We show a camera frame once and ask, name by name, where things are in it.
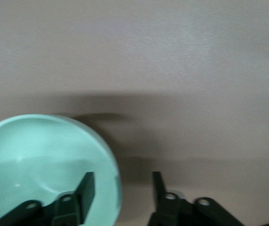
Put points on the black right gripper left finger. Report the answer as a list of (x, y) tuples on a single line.
[(87, 190)]

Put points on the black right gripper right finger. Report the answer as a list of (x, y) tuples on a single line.
[(159, 190)]

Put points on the pale green bowl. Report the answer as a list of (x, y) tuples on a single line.
[(31, 153)]

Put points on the brown table cover cloth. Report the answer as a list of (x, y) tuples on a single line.
[(172, 58)]

